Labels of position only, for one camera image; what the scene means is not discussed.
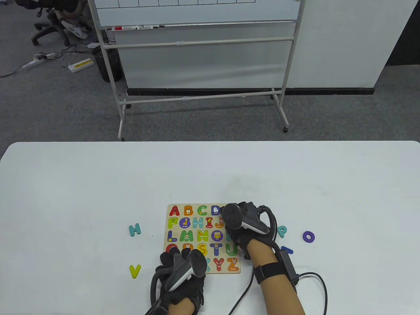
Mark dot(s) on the person's left hand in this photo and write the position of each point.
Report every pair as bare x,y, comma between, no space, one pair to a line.
183,293

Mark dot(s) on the person's right hand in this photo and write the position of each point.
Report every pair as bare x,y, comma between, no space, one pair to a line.
249,244

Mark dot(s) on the teal P-shaped letter block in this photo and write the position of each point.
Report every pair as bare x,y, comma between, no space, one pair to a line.
282,235

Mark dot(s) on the blue T-shaped letter block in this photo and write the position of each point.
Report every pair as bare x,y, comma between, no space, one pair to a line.
288,250

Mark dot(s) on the yellow V-shaped letter block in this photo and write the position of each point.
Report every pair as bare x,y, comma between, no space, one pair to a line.
135,275

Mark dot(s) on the purple O-shaped letter block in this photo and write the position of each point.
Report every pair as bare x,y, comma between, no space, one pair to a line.
304,237

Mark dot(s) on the wooden alphabet puzzle board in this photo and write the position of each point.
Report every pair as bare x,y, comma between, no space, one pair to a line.
193,234

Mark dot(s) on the teal H-shaped letter block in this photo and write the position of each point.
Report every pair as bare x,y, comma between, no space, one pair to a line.
135,230

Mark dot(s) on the person's left forearm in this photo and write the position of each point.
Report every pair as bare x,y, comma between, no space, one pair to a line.
180,308

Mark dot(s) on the person's right forearm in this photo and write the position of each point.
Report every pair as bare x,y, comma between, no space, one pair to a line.
279,295

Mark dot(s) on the grey black right hand controller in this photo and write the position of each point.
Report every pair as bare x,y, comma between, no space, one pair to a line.
233,218

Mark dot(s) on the grey black hand controller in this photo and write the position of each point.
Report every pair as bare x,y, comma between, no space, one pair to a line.
197,262
233,218

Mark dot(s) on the grey black left hand controller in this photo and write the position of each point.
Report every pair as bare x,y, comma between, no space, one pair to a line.
197,262

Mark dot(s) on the black waste bin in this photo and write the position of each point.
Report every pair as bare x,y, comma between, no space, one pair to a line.
100,64

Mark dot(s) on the whiteboard on wheeled stand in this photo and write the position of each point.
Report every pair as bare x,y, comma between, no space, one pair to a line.
203,13

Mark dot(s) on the black whiteboard marker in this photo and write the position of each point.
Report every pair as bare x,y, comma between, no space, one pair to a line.
151,27

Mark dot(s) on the yellow and white box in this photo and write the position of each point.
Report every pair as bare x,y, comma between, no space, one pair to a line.
80,65

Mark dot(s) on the red whiteboard marker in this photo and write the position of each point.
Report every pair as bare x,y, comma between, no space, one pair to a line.
123,28

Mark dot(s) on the white power strip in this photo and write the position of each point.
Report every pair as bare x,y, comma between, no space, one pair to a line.
39,58

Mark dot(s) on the black office chair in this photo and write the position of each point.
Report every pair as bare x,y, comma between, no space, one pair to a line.
49,31

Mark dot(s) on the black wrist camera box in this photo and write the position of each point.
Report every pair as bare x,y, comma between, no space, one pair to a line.
288,265

